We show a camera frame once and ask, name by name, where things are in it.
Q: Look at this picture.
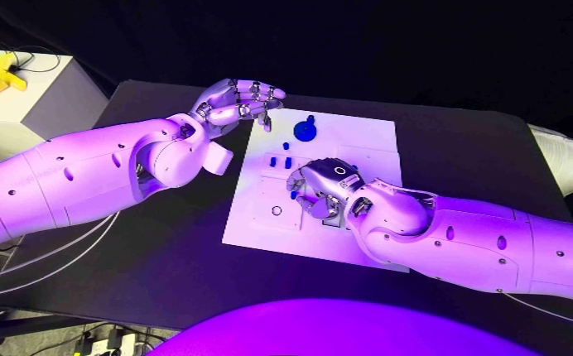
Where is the black cable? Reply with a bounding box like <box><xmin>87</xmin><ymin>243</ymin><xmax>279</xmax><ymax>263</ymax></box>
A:
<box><xmin>5</xmin><ymin>45</ymin><xmax>62</xmax><ymax>74</ymax></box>

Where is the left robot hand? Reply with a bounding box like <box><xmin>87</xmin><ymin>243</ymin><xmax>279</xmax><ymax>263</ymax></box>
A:
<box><xmin>191</xmin><ymin>78</ymin><xmax>288</xmax><ymax>133</ymax></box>

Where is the white cable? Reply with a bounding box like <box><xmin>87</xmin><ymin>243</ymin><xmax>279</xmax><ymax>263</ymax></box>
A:
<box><xmin>495</xmin><ymin>290</ymin><xmax>573</xmax><ymax>322</ymax></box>
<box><xmin>0</xmin><ymin>211</ymin><xmax>122</xmax><ymax>277</ymax></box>
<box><xmin>0</xmin><ymin>215</ymin><xmax>122</xmax><ymax>296</ymax></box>

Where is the white box pedestal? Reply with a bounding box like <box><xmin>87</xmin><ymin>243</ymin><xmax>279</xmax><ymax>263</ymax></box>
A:
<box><xmin>0</xmin><ymin>50</ymin><xmax>112</xmax><ymax>140</ymax></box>

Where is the yellow object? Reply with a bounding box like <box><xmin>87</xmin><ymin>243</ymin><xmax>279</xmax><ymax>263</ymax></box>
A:
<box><xmin>0</xmin><ymin>52</ymin><xmax>29</xmax><ymax>94</ymax></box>

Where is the blue gear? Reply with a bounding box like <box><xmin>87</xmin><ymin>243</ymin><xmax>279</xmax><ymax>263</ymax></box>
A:
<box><xmin>293</xmin><ymin>115</ymin><xmax>321</xmax><ymax>143</ymax></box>

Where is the white power strip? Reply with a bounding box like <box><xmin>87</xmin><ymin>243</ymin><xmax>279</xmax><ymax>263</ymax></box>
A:
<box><xmin>73</xmin><ymin>327</ymin><xmax>142</xmax><ymax>356</ymax></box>

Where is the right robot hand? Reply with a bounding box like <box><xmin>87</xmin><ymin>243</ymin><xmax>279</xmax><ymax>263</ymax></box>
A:
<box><xmin>286</xmin><ymin>158</ymin><xmax>367</xmax><ymax>221</ymax></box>

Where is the white task board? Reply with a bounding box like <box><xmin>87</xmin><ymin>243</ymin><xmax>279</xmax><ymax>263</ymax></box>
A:
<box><xmin>221</xmin><ymin>107</ymin><xmax>412</xmax><ymax>274</ymax></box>

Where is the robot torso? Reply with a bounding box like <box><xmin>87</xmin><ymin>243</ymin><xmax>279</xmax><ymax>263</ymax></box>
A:
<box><xmin>145</xmin><ymin>298</ymin><xmax>547</xmax><ymax>356</ymax></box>

